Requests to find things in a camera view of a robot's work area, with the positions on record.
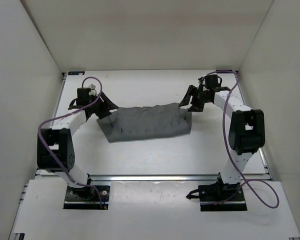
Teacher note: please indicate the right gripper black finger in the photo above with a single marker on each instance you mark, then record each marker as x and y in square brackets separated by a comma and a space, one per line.
[190, 97]
[197, 105]

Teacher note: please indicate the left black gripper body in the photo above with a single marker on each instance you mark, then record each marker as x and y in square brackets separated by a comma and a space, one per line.
[95, 105]

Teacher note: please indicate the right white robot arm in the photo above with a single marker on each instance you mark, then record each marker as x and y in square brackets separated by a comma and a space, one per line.
[229, 104]

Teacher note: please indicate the blue corner label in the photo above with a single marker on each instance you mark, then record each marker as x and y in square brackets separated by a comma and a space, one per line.
[224, 71]
[76, 73]

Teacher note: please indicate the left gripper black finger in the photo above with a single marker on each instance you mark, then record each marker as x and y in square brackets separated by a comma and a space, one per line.
[103, 110]
[108, 103]

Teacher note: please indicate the left blue corner label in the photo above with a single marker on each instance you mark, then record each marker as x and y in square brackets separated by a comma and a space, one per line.
[76, 73]

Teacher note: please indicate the aluminium front rail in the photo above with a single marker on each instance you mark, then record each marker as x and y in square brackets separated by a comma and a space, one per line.
[155, 178]

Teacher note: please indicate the right aluminium side rail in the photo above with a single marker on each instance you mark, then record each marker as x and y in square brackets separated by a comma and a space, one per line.
[249, 134]

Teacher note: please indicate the grey pleated skirt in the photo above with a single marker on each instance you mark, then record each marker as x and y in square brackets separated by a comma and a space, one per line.
[146, 123]

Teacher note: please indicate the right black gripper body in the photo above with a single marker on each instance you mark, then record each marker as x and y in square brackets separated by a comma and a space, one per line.
[201, 95]

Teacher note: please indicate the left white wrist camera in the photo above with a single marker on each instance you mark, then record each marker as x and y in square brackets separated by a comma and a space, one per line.
[92, 91]

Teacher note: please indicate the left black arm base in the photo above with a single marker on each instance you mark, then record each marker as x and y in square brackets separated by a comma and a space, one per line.
[86, 198]

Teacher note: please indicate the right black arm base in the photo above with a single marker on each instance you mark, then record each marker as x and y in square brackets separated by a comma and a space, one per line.
[219, 197]

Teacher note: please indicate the right blue corner label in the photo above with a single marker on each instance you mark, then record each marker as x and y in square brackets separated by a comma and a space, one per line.
[224, 71]

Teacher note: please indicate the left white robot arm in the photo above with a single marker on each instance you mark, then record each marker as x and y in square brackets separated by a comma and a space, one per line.
[55, 148]

